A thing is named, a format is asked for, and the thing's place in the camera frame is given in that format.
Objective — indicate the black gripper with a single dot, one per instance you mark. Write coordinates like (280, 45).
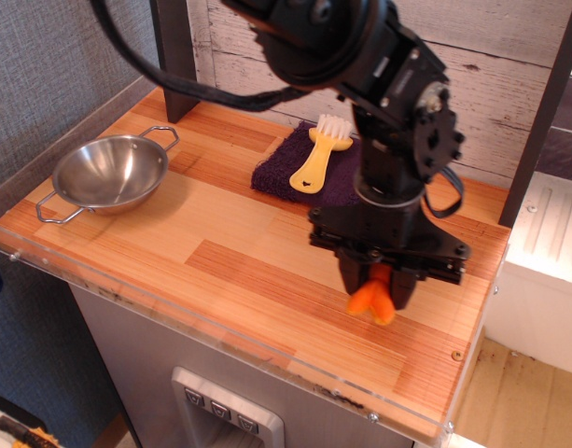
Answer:
(395, 232)

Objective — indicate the orange plush fish toy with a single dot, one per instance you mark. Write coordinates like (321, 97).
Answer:
(374, 296)

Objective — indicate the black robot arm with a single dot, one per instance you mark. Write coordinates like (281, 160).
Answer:
(400, 98)

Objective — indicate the purple folded cloth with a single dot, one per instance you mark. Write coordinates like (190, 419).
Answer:
(272, 176)

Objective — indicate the yellow white bristle brush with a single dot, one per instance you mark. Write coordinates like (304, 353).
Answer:
(330, 134)

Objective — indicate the white toy sink unit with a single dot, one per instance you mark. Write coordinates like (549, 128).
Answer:
(530, 310)

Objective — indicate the silver toy fridge cabinet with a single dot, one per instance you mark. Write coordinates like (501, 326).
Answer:
(178, 391)

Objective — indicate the yellow object bottom left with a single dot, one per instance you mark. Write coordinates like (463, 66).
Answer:
(37, 438)

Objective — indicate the small steel handled bowl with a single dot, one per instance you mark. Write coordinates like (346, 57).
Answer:
(113, 174)

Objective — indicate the dark right frame post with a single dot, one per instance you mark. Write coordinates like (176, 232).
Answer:
(549, 104)

